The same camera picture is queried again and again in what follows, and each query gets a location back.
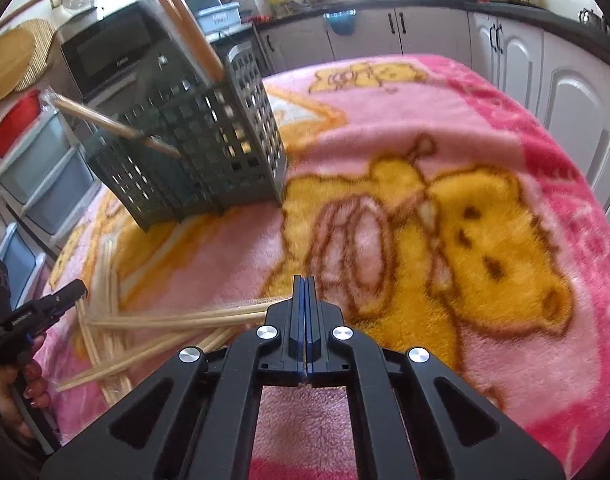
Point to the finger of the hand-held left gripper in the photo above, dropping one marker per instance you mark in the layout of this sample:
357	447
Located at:
65	297

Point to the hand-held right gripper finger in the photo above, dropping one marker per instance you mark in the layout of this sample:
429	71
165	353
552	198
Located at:
311	320
301	320

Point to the pile of wooden chopsticks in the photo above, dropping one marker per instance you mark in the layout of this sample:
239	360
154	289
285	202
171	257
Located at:
160	319

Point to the chopstick pair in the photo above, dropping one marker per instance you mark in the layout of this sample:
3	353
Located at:
195	40
100	122

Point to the grey plastic utensil basket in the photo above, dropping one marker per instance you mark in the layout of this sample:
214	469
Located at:
210	150

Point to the person's left hand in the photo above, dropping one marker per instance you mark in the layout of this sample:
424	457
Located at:
10	395

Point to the pale plastic drawer unit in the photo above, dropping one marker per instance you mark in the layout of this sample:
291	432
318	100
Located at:
50	180

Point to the red plastic basin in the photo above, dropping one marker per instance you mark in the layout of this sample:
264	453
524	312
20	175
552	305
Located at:
15	120

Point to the round wooden board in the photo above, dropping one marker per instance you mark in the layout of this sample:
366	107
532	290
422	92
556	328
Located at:
2	67

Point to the round bamboo mat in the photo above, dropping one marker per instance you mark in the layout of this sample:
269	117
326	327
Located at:
42	50

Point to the pink printed blanket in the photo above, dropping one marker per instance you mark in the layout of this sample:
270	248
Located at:
485	135

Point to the black microwave oven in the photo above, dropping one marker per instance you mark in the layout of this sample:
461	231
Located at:
110	45

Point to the wooden rolling pin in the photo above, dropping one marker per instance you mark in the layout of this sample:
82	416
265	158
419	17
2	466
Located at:
25	7

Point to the blue hanging bin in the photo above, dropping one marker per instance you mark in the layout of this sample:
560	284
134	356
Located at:
341	22

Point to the blue dish drainer box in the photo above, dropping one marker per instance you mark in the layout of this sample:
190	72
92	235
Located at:
217	17

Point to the black kitchen countertop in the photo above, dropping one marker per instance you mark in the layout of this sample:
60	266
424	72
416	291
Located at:
510	9

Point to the steel kettle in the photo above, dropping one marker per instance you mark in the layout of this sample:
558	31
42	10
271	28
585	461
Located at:
592	19

